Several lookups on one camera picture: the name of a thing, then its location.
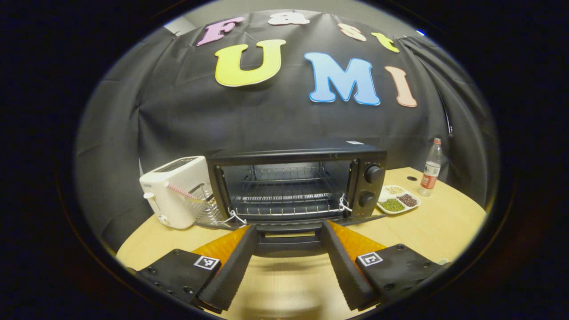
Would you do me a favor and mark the white toaster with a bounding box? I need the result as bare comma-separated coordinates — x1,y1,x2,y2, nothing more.
139,156,213,230

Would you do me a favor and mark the wire basket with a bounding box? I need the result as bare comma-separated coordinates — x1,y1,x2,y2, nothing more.
187,182,232,228

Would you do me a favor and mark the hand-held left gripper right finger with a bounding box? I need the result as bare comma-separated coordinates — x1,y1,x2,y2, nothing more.
321,221,452,312

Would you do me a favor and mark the red white striped straw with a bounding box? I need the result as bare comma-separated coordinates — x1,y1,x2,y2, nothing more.
166,182,199,201

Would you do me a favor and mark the white divided dish of beans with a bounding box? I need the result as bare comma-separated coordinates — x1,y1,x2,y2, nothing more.
377,184,421,215

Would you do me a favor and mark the black backdrop cloth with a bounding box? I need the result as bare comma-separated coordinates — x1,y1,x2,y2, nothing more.
76,11,501,249

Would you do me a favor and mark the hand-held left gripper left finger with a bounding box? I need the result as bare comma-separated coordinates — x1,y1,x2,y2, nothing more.
133,224,259,312

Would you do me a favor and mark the black electric oven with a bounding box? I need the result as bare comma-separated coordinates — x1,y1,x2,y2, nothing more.
196,141,388,259

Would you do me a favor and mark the clear bottle with red label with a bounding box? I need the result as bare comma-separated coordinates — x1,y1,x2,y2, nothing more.
418,138,443,197

